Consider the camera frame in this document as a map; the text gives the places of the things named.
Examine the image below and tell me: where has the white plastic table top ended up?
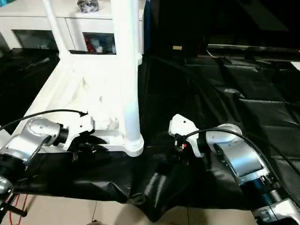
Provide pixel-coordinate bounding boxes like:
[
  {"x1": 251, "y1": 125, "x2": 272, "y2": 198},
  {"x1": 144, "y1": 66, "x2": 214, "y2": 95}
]
[{"x1": 11, "y1": 50, "x2": 145, "y2": 158}]

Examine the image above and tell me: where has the black work mat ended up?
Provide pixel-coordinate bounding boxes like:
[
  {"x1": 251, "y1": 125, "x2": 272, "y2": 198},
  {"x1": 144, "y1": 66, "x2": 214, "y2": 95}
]
[{"x1": 0, "y1": 48, "x2": 300, "y2": 223}]

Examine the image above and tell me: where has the black cabinet with yellow label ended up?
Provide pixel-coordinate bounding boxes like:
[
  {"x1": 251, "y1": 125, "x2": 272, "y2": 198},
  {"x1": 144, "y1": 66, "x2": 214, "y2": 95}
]
[{"x1": 145, "y1": 0, "x2": 210, "y2": 59}]

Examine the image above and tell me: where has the black covered bench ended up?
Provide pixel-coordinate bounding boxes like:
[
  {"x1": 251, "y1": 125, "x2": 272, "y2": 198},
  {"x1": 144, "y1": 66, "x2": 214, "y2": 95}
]
[{"x1": 207, "y1": 44, "x2": 300, "y2": 57}]

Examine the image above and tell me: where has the white cabinet with glass doors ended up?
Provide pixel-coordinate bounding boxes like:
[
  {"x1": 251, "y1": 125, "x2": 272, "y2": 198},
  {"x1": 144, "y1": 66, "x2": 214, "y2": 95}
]
[{"x1": 0, "y1": 0, "x2": 145, "y2": 56}]

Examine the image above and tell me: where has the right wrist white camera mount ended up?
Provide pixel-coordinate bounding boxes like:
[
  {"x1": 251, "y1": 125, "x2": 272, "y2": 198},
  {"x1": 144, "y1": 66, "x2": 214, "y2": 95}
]
[{"x1": 168, "y1": 114, "x2": 207, "y2": 158}]

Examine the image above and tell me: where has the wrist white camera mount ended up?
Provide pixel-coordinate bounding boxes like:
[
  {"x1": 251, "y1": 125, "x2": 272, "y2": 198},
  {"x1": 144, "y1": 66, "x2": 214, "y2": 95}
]
[
  {"x1": 62, "y1": 114, "x2": 96, "y2": 152},
  {"x1": 168, "y1": 114, "x2": 207, "y2": 158}
]

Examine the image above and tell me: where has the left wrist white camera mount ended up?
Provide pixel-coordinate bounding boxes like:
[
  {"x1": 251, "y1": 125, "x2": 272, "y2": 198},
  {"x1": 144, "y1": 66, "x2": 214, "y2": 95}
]
[{"x1": 62, "y1": 114, "x2": 96, "y2": 152}]

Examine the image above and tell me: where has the thin red wire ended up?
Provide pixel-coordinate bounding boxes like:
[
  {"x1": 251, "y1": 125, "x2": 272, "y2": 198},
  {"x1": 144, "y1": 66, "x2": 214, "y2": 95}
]
[{"x1": 8, "y1": 193, "x2": 28, "y2": 225}]

